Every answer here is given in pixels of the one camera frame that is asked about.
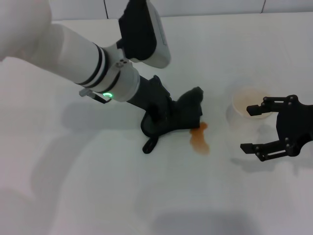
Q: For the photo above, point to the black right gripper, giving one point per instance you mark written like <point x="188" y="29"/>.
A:
<point x="296" y="124"/>

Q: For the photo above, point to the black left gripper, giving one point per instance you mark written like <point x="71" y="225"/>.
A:
<point x="151" y="95"/>

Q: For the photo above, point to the dark blue rag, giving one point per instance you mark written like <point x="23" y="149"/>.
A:
<point x="188" y="110"/>

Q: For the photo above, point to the white paper cup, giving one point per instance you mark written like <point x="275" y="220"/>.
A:
<point x="244" y="100"/>

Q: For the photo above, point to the orange-brown liquid stain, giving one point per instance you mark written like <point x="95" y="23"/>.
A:
<point x="199" y="143"/>

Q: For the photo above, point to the silver black wrist camera box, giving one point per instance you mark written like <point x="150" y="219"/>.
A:
<point x="159" y="36"/>

